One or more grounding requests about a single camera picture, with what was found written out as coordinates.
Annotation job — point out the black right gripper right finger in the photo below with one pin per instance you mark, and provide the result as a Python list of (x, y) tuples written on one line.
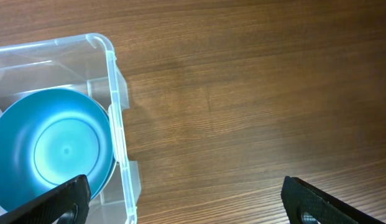
[(304, 203)]

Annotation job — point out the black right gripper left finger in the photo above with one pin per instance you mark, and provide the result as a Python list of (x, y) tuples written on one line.
[(66, 203)]

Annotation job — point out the dark blue plastic plate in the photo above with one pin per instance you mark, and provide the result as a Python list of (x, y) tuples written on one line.
[(48, 138)]

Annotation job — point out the clear plastic storage bin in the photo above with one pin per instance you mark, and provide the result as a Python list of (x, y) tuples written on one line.
[(86, 64)]

